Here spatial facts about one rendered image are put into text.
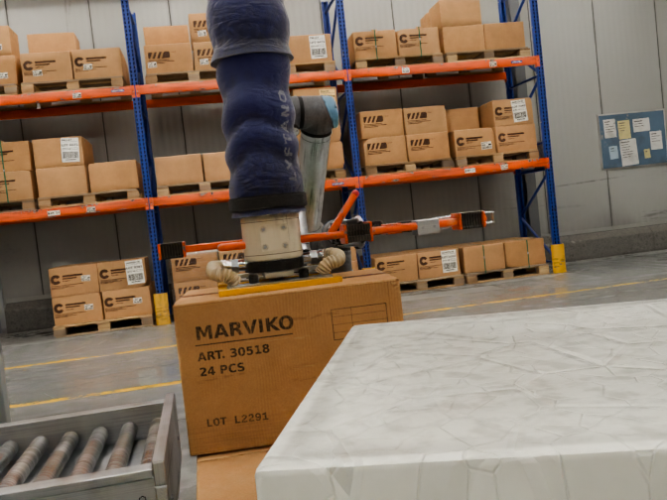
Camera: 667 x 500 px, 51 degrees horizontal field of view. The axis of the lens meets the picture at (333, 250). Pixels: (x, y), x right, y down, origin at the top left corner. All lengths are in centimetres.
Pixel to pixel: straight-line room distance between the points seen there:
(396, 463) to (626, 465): 10
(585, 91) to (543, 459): 1191
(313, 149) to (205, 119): 803
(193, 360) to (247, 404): 18
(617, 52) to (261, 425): 1122
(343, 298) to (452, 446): 153
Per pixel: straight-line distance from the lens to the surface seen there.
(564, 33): 1223
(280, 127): 199
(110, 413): 241
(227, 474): 179
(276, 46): 202
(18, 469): 216
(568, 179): 1190
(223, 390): 189
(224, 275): 193
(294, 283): 192
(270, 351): 187
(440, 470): 34
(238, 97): 199
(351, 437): 37
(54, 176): 936
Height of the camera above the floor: 114
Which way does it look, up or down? 3 degrees down
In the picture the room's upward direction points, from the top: 6 degrees counter-clockwise
